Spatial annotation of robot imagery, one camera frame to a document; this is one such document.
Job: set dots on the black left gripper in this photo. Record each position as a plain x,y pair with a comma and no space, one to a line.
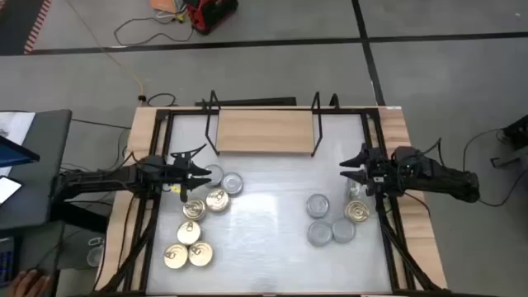
177,173

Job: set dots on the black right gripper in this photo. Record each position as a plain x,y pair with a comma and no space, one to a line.
377,173

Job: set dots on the gold-lid blue-label seafood can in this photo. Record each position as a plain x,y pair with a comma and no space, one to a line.
200,253
189,232
217,200
194,209
356,211
176,255

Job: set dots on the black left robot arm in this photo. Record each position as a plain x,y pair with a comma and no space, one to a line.
103,179

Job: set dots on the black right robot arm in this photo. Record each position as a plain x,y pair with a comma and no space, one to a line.
437,175

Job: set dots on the yellow tape piece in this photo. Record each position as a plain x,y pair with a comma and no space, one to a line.
176,189

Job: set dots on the silver carabiner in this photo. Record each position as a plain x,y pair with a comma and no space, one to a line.
95,241

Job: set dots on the clear round container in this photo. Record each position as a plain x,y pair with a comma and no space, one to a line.
95,256

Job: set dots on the grey side desk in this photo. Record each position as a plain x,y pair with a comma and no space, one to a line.
45,136

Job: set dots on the black device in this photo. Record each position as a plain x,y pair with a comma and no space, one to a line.
515,133

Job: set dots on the red and black case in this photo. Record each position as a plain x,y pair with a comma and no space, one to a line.
211,14

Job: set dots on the orange flat object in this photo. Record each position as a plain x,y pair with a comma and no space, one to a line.
165,5

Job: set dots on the blue tablet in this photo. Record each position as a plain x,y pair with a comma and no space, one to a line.
14,153

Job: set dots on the white paper sheet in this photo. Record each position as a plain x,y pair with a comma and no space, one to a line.
20,121

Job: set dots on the phone with white screen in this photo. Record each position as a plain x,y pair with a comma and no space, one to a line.
7,189

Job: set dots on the person's hand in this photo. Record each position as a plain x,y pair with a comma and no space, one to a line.
29,284

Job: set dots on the dark keyboard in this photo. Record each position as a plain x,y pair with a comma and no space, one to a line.
6,262

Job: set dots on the dark mat with striped edge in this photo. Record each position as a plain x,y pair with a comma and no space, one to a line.
16,24

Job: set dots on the black metal table frame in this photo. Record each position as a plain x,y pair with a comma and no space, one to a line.
185,111

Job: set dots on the wooden shelf with black frame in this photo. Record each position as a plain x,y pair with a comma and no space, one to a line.
264,132

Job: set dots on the grey metal bracket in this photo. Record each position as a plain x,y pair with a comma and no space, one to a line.
507,161

